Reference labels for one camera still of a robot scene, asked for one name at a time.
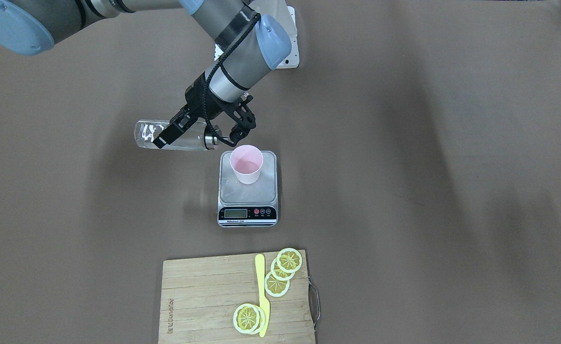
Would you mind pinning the white camera pillar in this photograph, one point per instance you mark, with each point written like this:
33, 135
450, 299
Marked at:
275, 32

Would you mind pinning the lemon slice behind front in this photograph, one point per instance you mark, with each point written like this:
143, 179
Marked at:
261, 323

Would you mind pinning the glass sauce bottle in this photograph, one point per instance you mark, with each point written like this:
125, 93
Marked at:
197, 138

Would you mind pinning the bamboo cutting board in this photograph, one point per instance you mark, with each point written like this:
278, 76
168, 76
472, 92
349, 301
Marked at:
200, 295

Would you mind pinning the lemon slice lower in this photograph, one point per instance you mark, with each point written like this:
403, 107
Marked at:
275, 287

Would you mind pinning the silver kitchen scale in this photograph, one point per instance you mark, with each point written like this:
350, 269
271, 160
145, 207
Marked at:
248, 205

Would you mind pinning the pink plastic cup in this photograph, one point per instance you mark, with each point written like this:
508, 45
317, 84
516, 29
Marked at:
246, 162

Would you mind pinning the yellow plastic knife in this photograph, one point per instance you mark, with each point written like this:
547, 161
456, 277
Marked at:
264, 303

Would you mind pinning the lemon slice middle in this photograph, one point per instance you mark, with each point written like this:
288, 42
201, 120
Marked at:
278, 273

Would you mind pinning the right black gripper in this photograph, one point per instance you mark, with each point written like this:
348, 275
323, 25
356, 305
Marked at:
195, 99

